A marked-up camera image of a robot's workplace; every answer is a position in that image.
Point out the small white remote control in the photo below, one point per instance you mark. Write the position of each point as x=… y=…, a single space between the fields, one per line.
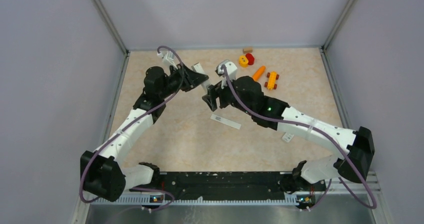
x=287 y=137

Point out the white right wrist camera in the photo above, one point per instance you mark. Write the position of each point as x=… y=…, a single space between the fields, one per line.
x=227 y=68

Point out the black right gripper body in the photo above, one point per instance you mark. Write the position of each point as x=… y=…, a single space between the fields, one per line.
x=227 y=99

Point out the red round toy block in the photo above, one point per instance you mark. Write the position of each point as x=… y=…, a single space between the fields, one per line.
x=250 y=58

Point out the yellow toy car red wheels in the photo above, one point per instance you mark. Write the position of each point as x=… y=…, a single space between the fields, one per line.
x=272 y=77

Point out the orange toy microphone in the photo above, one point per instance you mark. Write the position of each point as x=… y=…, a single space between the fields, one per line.
x=258 y=73

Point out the small wooden block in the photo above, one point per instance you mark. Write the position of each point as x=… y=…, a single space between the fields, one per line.
x=247 y=50

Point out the yellow round toy block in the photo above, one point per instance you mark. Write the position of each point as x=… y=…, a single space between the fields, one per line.
x=243 y=61

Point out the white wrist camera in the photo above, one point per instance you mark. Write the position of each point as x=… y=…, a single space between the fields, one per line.
x=227 y=68
x=167 y=58

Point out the white remote battery cover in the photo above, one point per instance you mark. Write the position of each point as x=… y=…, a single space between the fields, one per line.
x=226 y=121

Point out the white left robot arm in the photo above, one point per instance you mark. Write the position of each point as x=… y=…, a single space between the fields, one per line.
x=101 y=173

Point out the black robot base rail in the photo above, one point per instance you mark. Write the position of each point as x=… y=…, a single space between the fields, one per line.
x=229 y=186

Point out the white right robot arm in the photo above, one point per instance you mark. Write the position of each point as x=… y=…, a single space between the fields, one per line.
x=352 y=150

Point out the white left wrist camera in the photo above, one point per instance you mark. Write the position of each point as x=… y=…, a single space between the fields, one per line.
x=167 y=58

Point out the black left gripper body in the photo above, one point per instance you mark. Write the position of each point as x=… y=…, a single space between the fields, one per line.
x=175 y=80

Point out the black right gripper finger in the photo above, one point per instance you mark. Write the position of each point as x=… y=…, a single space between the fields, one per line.
x=214 y=91
x=211 y=101

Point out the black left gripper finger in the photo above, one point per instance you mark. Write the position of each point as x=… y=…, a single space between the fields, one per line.
x=186 y=72
x=191 y=83

